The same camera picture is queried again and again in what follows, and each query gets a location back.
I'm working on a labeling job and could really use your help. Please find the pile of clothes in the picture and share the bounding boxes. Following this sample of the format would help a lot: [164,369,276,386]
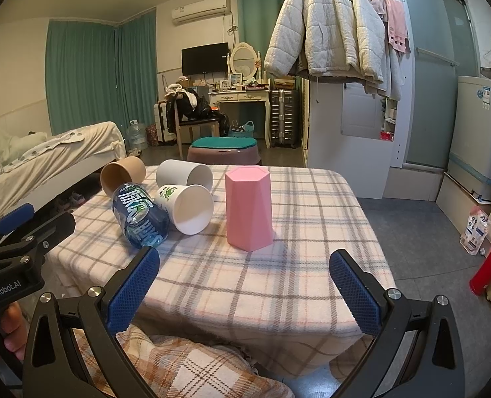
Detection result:
[164,83,229,133]

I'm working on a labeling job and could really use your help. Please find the person's plaid-clad legs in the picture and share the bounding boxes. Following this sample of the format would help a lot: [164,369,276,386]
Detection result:
[69,323,296,398]

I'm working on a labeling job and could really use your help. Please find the frosted glass door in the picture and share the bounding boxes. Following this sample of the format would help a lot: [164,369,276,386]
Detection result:
[399,0,483,170]

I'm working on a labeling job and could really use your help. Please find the white dressing table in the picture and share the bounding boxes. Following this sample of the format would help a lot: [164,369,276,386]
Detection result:
[208,87,272,149]

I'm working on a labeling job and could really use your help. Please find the white refill pouch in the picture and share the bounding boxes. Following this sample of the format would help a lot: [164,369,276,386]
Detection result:
[460,205,491,255]

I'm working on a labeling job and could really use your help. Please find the plain grey-white cup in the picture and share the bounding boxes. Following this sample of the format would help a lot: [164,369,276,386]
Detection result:
[156,159,214,193]

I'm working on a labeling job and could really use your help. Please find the bed with white sheet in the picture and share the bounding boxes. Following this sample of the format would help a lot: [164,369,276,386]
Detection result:
[0,121,127,225]

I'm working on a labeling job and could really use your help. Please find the silver suitcase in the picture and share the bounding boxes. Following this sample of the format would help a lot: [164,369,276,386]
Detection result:
[269,88,301,149]

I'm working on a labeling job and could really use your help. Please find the shoes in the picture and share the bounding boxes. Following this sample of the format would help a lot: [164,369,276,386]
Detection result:
[57,191,89,213]

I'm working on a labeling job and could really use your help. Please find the oval white mirror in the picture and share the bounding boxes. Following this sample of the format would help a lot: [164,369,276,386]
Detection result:
[230,42,259,81]

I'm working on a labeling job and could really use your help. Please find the brown paper cup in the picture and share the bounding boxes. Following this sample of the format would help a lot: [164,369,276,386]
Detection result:
[100,156,147,197]

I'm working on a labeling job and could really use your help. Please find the white washing machine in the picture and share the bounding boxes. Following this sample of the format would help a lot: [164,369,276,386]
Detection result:
[448,75,491,202]

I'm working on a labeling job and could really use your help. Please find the white air conditioner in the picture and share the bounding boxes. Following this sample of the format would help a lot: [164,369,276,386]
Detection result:
[171,0,232,26]

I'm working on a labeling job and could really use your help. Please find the teal basket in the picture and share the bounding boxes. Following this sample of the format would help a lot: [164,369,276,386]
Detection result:
[228,120,255,139]

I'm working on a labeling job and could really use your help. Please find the narrow green curtain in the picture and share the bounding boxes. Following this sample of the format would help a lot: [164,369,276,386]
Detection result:
[117,10,159,124]

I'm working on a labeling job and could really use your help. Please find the large water jug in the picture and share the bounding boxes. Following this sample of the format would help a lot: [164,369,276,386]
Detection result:
[126,119,149,152]

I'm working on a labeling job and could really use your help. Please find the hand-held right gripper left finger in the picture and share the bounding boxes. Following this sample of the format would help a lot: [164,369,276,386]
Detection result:
[23,246,161,398]

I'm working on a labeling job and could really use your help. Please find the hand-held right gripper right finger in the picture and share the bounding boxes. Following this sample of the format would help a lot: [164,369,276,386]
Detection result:
[329,249,466,398]

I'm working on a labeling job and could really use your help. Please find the black television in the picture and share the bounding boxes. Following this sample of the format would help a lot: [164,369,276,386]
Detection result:
[181,42,229,76]

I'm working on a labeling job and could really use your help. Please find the teal curtain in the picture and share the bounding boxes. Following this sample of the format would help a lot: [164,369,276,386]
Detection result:
[236,0,302,80]

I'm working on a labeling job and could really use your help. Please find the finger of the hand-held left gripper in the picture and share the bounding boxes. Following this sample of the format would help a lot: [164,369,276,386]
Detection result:
[0,203,35,249]
[5,213,76,254]

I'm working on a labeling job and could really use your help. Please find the plaid tablecloth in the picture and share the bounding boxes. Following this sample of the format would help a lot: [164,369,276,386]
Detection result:
[46,165,397,379]

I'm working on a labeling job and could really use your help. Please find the white cup with green print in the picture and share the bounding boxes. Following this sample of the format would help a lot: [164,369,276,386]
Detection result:
[153,183,215,235]

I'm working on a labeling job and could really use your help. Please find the white suitcase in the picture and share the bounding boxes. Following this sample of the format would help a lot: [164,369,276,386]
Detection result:
[153,101,176,147]

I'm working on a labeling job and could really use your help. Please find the blue water bottle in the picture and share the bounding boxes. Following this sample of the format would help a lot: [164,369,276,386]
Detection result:
[112,181,170,249]

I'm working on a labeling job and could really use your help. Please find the person's left hand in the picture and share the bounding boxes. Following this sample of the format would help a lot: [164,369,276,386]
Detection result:
[0,300,29,365]

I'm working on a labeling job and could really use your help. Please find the pale green cloth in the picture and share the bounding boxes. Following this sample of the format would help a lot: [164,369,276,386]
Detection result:
[0,126,48,163]

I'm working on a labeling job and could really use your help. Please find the pink towel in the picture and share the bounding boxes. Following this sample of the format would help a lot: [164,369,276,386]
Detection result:
[384,0,410,55]

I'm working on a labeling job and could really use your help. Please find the wide green curtain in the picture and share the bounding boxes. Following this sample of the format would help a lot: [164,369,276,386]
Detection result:
[46,19,122,134]

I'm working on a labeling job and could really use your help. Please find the wooden chair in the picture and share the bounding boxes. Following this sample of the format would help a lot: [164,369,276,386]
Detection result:
[175,110,225,160]

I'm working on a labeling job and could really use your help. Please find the pink faceted cup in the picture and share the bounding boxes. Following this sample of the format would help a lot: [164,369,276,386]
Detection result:
[224,166,274,252]

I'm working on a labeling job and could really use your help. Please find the stool with green cushion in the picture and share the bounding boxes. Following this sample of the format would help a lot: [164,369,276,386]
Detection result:
[186,136,263,166]

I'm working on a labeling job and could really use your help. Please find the white quilted jacket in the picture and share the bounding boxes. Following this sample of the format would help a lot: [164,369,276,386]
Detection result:
[264,0,387,86]

